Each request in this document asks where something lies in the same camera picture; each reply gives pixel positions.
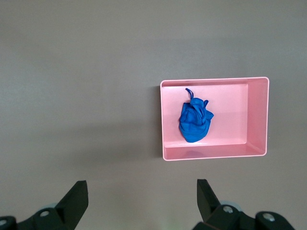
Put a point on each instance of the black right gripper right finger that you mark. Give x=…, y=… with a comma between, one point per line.
x=216, y=215

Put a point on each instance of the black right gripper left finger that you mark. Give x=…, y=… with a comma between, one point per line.
x=67, y=210

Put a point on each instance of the blue glove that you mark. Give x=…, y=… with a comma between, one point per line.
x=192, y=127

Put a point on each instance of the pink plastic bin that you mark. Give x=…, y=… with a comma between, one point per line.
x=227, y=107

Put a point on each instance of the brown table cover sheet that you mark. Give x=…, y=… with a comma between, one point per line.
x=72, y=72

